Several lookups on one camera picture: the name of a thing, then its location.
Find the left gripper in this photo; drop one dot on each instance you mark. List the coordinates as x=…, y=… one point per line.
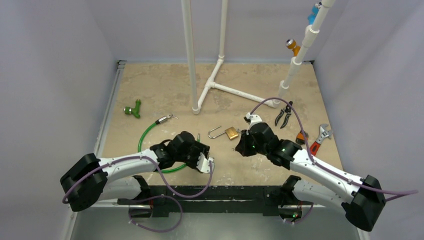
x=199, y=148

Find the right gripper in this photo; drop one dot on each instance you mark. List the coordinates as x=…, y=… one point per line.
x=244, y=145

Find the brass padlock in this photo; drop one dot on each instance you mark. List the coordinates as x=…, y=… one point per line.
x=231, y=132

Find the lock key set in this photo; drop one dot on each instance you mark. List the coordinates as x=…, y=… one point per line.
x=169, y=116

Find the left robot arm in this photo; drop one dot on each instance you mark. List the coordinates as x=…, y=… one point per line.
x=92, y=179

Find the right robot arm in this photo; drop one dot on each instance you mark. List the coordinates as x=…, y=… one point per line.
x=359, y=198

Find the orange bit holder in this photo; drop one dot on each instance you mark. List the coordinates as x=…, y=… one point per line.
x=302, y=138

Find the black pliers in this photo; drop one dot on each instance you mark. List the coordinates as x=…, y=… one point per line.
x=284, y=113

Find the green pipe fitting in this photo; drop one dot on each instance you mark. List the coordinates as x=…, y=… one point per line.
x=134, y=111

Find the adjustable wrench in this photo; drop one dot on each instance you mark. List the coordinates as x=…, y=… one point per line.
x=324, y=133

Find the orange valve fitting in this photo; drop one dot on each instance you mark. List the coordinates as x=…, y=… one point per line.
x=292, y=45

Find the blue valve fitting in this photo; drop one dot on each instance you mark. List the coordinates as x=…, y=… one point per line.
x=314, y=12

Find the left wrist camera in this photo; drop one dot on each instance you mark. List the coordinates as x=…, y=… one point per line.
x=205, y=164

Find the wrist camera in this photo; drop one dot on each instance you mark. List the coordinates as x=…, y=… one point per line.
x=252, y=119
x=205, y=164

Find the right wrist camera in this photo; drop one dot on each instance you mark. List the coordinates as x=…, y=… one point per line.
x=252, y=119

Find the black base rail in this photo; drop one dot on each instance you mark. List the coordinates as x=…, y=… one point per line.
x=158, y=201

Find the aluminium frame rail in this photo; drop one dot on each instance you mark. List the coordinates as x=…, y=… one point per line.
x=109, y=109

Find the white pvc pipe frame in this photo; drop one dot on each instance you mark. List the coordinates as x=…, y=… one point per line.
x=214, y=33

